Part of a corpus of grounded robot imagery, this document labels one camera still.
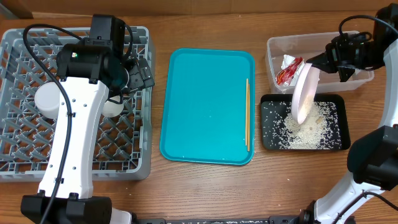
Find left wooden chopstick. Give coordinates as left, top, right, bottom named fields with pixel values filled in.
left=245, top=78, right=249, bottom=147

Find grey metal saucer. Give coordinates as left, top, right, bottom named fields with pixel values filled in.
left=34, top=82, right=60, bottom=119

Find black plastic tray bin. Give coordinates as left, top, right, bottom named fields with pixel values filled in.
left=260, top=93, right=351, bottom=151

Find right wooden chopstick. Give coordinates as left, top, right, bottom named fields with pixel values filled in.
left=246, top=83, right=250, bottom=152

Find large white plate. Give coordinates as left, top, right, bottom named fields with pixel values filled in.
left=291, top=63, right=320, bottom=124

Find red snack wrapper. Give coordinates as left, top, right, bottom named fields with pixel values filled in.
left=275, top=56, right=305, bottom=86

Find wooden chopstick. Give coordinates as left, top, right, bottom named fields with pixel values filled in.
left=245, top=78, right=249, bottom=147
left=246, top=83, right=250, bottom=152

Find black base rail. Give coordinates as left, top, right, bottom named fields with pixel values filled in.
left=133, top=215, right=313, bottom=224

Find teal serving tray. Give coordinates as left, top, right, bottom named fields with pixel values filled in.
left=159, top=48, right=255, bottom=166

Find clear plastic bin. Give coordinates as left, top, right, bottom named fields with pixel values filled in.
left=265, top=32, right=374, bottom=94

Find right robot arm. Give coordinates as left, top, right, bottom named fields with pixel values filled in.
left=295, top=3, right=397, bottom=224

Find white paper cup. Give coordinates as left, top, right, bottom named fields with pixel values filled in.
left=101, top=96, right=124, bottom=118

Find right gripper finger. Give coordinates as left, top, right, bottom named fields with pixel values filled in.
left=306, top=52, right=326, bottom=65
left=312, top=63, right=338, bottom=73

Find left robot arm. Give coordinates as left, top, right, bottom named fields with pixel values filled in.
left=21, top=14, right=155, bottom=223

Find grey plastic dish rack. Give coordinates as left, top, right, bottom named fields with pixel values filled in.
left=1, top=27, right=152, bottom=182

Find rice leftovers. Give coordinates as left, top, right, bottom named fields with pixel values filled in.
left=261, top=93, right=342, bottom=150

